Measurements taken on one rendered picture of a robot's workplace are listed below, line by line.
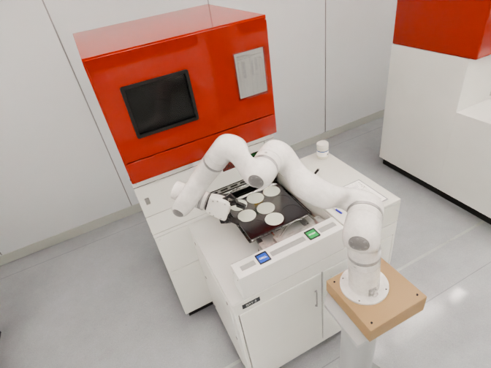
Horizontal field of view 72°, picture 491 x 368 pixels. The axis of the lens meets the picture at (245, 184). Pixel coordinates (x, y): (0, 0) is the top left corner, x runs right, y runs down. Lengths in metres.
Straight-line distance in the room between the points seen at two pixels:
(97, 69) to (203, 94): 0.45
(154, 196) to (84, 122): 1.51
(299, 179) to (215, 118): 0.67
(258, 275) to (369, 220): 0.57
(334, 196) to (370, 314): 0.50
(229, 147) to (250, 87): 0.59
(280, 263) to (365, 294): 0.36
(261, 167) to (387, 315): 0.74
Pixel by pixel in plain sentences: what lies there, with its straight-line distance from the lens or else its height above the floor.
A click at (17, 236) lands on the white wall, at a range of 3.71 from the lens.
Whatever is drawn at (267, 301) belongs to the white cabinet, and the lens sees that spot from 1.66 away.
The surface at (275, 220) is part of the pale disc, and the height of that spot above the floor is 0.90.
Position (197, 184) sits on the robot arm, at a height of 1.34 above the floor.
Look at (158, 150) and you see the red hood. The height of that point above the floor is 1.35.
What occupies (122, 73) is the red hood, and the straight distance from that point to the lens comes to 1.51.
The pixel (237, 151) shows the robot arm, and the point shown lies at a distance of 1.15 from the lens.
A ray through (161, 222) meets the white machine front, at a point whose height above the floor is 0.91.
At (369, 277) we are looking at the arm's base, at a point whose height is 1.01.
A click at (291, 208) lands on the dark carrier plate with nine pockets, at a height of 0.90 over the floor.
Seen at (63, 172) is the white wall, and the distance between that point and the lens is 3.35.
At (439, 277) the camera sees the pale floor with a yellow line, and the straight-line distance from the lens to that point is 2.81.
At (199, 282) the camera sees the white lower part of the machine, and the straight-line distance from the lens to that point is 2.33.
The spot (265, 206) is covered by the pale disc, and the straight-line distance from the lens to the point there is 1.86.
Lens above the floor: 2.09
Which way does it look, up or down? 35 degrees down
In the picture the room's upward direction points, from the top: 10 degrees counter-clockwise
